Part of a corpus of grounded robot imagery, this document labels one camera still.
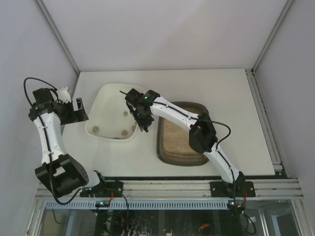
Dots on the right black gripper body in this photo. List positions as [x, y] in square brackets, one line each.
[143, 121]

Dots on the grey slotted cable duct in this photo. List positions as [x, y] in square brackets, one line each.
[142, 204]

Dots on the black slotted litter scoop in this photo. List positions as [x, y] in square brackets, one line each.
[142, 118]

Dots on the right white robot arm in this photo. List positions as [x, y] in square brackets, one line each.
[205, 135]

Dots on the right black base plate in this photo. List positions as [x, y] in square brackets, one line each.
[220, 189]

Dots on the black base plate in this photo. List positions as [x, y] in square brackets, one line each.
[220, 189]
[104, 189]

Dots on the white plastic tray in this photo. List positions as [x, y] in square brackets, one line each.
[107, 113]

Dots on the brown translucent litter box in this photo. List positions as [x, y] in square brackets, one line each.
[173, 146]

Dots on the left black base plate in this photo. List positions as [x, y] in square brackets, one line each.
[104, 189]

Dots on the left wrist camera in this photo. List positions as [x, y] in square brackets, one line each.
[64, 95]

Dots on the aluminium mounting rail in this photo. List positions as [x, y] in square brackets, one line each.
[256, 189]

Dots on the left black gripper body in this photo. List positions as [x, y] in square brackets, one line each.
[73, 112]

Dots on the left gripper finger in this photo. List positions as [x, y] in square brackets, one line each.
[80, 106]
[80, 116]

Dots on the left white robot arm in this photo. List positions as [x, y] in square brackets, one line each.
[59, 172]

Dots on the right aluminium side rail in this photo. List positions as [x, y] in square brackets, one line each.
[269, 135]

